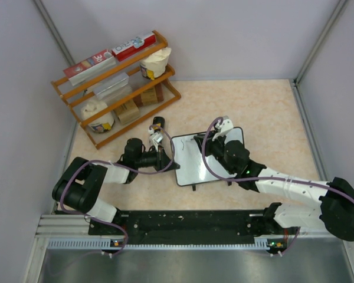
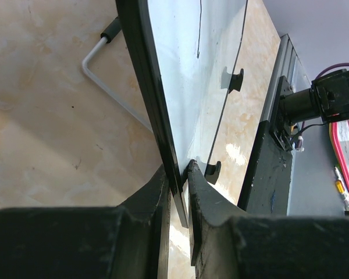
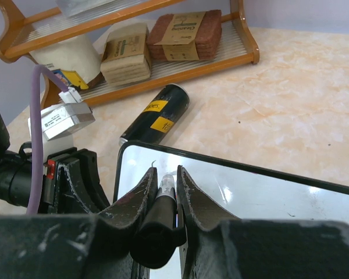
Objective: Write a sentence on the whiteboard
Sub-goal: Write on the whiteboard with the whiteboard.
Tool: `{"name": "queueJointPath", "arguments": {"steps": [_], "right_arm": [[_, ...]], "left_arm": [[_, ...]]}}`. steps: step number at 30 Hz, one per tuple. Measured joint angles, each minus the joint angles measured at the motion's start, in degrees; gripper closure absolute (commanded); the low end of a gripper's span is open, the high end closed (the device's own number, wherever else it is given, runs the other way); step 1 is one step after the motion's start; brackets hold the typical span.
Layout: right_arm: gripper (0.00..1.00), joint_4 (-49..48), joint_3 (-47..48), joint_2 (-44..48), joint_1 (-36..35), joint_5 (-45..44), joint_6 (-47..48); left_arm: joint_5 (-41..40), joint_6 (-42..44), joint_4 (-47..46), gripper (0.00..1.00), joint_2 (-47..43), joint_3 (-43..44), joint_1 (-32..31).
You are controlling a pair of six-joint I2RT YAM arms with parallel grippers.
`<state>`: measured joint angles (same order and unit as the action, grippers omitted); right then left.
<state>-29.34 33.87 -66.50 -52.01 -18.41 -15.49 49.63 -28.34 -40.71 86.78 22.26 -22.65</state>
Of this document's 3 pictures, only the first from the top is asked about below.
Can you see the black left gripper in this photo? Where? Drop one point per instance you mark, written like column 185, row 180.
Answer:
column 162, row 160

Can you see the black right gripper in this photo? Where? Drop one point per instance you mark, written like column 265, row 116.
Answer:
column 209, row 143

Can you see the black framed whiteboard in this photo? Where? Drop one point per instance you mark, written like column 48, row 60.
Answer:
column 192, row 171

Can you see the black yellow drink can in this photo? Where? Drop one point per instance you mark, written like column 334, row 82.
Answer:
column 158, row 123

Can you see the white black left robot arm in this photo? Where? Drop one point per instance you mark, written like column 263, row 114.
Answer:
column 80, row 185

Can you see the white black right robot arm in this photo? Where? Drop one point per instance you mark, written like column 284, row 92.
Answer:
column 321, row 205

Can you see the orange wooden shelf rack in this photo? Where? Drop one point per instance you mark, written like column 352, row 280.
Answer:
column 96, row 116

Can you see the white paper bag right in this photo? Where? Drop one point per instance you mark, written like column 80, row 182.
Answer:
column 154, row 65

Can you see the clear plastic box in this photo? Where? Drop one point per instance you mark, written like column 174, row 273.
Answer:
column 111, row 85

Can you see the red white foil box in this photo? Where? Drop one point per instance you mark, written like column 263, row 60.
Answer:
column 133, row 46

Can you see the red grey wrap box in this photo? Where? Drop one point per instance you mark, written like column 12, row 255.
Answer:
column 89, row 67

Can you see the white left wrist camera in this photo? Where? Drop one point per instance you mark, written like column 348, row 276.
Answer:
column 154, row 144

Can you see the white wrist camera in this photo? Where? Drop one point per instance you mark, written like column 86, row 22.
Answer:
column 223, row 127
column 154, row 144

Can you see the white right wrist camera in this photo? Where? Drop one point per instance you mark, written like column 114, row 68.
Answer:
column 223, row 127

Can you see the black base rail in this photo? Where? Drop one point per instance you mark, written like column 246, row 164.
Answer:
column 195, row 227

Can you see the aluminium frame rail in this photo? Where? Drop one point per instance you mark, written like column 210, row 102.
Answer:
column 62, row 226

